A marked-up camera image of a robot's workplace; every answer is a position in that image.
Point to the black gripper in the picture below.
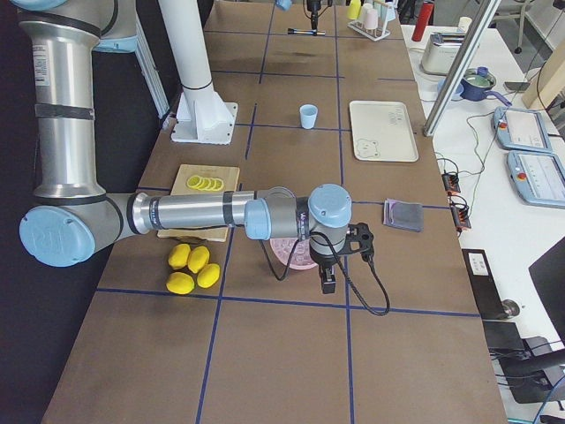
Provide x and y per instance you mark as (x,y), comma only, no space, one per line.
(323,262)
(314,7)

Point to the steel muddler black tip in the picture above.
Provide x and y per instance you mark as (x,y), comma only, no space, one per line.
(312,32)

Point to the pink bowl of ice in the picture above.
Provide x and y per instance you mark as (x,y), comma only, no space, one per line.
(283,248)

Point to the yellow cup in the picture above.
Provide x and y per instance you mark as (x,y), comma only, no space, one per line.
(354,9)

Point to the pink cup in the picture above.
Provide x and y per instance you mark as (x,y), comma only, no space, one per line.
(371,19)

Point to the white cup rack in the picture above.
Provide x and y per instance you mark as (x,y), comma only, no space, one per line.
(387,10)

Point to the light blue plastic cup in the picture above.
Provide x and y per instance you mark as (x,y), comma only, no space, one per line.
(308,115)

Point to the grey folded cloth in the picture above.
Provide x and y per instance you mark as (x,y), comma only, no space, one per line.
(403,215)

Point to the red bottle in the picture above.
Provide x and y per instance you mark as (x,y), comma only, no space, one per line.
(424,18)

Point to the yellow lemon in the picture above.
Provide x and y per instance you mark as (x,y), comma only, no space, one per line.
(178,256)
(209,275)
(180,283)
(198,259)

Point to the cream bear serving tray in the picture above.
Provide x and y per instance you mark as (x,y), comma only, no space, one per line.
(382,132)

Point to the bamboo cutting board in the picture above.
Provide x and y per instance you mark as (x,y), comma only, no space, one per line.
(230,177)

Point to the orange power strip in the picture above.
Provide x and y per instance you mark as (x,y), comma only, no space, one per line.
(451,183)
(460,211)

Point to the lemon slices row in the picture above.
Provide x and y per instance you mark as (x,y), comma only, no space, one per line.
(205,184)

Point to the blue saucepan with lid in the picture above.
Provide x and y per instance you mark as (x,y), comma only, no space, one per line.
(478,84)

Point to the black monitor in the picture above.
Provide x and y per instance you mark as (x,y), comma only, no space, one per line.
(547,274)

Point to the teach pendant tablet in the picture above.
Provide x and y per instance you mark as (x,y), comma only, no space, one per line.
(538,177)
(521,129)

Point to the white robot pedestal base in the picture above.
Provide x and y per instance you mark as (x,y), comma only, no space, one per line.
(202,115)

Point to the aluminium frame post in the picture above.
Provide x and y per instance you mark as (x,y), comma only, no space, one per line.
(479,24)

